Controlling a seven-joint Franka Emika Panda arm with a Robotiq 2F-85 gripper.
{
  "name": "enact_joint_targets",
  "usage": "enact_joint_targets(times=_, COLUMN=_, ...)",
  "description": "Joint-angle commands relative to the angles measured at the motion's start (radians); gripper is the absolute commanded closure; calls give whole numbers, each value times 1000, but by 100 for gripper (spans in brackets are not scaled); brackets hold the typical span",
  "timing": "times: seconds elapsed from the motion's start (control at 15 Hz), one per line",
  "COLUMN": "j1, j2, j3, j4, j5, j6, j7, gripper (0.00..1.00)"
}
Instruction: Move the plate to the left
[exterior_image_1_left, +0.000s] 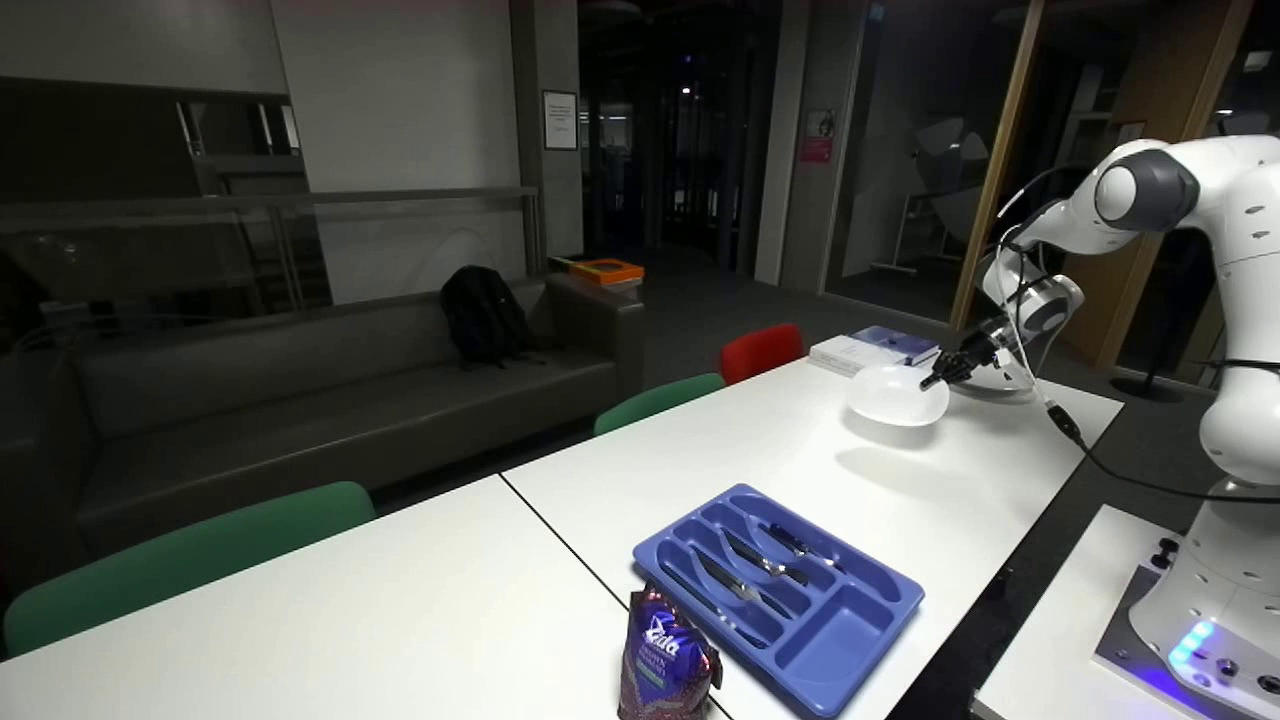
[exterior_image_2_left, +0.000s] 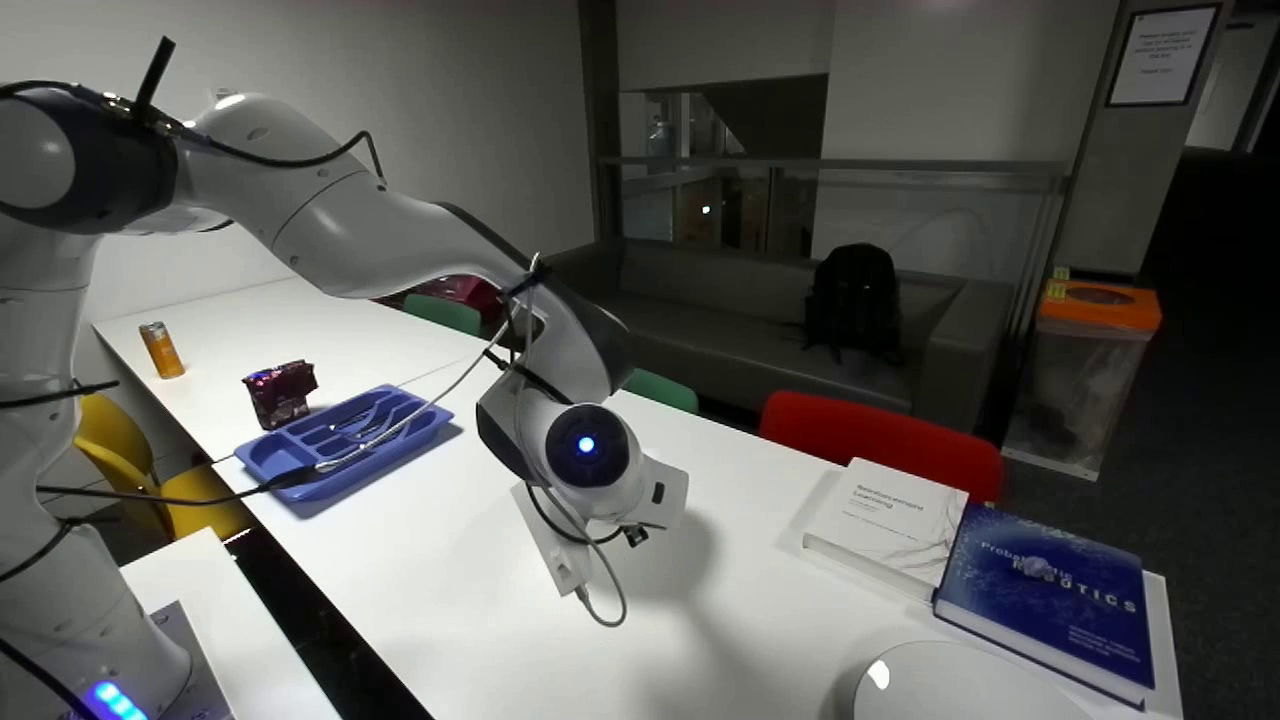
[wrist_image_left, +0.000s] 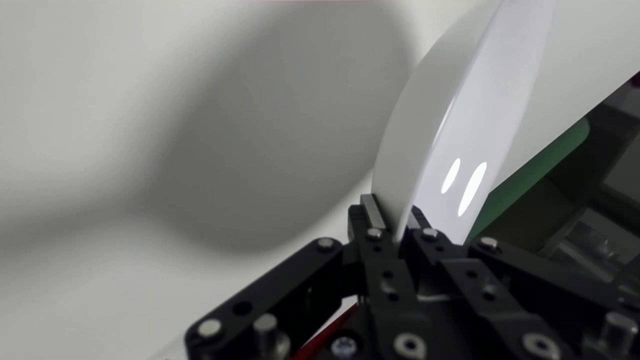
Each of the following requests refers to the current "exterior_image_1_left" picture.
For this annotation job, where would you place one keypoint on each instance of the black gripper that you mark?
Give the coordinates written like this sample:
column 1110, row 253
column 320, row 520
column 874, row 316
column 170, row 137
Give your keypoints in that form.
column 982, row 350

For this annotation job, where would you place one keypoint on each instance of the white bowl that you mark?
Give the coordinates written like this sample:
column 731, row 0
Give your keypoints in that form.
column 898, row 398

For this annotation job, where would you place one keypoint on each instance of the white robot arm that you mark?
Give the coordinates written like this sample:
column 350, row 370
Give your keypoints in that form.
column 1225, row 226

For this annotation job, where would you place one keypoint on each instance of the blue hardcover book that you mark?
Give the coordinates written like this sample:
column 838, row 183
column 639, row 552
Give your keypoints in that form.
column 898, row 343

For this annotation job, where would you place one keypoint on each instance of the white book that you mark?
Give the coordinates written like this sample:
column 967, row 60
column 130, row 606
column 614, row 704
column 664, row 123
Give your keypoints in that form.
column 838, row 350

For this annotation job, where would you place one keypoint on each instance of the red chair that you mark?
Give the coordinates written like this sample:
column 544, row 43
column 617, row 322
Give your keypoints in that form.
column 760, row 350

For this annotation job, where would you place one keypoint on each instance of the metal cutlery piece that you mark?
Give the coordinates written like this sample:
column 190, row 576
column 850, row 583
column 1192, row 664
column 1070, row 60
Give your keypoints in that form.
column 782, row 542
column 725, row 583

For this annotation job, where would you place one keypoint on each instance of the green chair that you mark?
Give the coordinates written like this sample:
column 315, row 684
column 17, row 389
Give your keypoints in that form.
column 653, row 401
column 172, row 560

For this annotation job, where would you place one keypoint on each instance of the blue plastic cutlery tray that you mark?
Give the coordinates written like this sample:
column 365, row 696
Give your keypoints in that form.
column 825, row 640

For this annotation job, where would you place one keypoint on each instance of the bin with orange lid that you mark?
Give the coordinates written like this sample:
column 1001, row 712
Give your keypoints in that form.
column 596, row 284

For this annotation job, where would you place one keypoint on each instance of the purple snack bag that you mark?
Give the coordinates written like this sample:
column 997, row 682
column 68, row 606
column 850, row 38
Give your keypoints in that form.
column 664, row 663

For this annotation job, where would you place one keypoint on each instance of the black backpack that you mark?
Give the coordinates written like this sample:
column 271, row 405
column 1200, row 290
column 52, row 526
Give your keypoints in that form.
column 481, row 316

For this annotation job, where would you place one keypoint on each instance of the grey sofa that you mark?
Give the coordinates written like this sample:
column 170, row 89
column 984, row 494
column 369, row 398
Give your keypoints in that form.
column 332, row 401

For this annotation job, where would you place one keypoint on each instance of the glass balustrade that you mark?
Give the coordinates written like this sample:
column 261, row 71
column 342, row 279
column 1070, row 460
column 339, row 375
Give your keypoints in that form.
column 264, row 242

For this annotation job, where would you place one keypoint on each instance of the red wall sign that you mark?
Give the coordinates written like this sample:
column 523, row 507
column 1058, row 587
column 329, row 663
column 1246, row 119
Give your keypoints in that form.
column 812, row 150

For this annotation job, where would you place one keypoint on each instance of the framed wall notice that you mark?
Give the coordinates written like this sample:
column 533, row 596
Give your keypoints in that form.
column 562, row 123

